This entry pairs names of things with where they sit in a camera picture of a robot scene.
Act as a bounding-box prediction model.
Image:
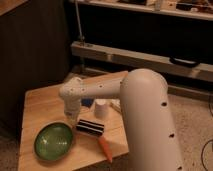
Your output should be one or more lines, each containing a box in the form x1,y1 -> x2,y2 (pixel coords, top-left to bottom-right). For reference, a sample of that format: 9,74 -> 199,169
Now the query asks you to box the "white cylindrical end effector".
64,105 -> 80,126

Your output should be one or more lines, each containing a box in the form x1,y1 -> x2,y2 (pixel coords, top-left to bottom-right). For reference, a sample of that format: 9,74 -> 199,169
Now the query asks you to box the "black white striped eraser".
76,119 -> 105,136

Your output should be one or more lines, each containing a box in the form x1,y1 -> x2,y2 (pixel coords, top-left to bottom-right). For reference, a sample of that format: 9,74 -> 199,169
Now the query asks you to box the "orange carrot toy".
98,136 -> 113,163

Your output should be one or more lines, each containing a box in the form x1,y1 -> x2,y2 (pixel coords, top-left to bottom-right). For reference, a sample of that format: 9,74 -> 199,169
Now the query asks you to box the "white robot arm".
59,69 -> 185,171

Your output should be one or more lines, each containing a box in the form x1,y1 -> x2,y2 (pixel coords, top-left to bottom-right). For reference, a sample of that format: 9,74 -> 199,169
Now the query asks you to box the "blue sponge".
81,99 -> 94,108

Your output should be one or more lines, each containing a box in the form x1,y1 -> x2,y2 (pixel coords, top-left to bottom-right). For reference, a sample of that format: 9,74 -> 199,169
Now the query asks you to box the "white paper cup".
94,99 -> 109,119

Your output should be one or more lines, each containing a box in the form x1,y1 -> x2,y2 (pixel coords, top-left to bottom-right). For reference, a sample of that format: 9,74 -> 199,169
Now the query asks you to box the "green bowl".
34,122 -> 74,162

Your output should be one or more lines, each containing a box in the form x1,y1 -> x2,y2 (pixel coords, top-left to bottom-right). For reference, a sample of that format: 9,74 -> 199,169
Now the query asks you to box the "small white object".
110,99 -> 121,112

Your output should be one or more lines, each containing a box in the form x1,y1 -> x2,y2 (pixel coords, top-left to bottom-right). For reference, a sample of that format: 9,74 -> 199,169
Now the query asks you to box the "vertical metal pole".
74,0 -> 85,45

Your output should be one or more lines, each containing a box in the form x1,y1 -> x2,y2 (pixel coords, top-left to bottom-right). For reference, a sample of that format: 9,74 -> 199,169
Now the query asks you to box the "metal shelf rack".
69,0 -> 213,82

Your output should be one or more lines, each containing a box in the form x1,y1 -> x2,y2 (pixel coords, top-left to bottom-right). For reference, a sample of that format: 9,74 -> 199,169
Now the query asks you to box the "black handle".
169,57 -> 200,68

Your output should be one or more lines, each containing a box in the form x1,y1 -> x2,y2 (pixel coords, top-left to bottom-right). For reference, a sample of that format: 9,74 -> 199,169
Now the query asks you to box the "black cable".
200,96 -> 213,169

